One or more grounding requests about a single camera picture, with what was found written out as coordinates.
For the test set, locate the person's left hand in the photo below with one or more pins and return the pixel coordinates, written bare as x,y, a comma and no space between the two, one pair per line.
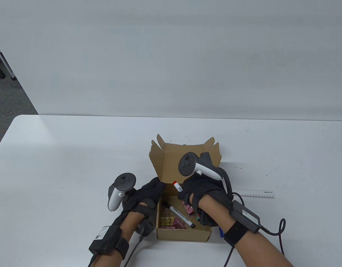
145,193

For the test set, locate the person's right hand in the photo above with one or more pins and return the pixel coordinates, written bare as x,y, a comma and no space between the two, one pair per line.
207,186

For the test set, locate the pink binder clip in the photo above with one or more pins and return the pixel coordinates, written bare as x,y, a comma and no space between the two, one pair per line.
166,226
187,209
177,222

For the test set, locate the red capped white marker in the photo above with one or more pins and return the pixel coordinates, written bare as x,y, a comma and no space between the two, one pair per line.
177,185

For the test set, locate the green binder clip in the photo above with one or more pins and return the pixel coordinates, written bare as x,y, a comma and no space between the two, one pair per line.
198,217

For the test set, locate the yellow binder clip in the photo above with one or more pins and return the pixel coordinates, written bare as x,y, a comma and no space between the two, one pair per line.
163,220

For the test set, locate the brown cardboard mailer box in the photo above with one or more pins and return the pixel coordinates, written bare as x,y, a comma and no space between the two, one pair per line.
170,164

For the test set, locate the black capped white marker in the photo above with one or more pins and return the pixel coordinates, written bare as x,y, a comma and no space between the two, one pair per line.
180,215

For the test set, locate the blue capped white marker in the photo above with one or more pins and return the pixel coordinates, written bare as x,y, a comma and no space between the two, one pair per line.
221,232

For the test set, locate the clear plastic ruler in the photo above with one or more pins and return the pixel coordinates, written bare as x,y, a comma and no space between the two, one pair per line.
257,193

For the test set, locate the person's left forearm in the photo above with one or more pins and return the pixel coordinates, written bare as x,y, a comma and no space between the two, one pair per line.
129,225

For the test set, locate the person's right forearm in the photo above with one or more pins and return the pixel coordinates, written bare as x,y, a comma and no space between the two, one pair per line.
212,205

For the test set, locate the grey white controller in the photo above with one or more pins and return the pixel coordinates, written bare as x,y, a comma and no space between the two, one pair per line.
187,164
126,180

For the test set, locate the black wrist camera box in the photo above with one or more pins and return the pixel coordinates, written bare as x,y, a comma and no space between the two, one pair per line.
246,215
104,240

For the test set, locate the white metal cart frame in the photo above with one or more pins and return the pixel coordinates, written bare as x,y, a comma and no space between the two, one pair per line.
5,62

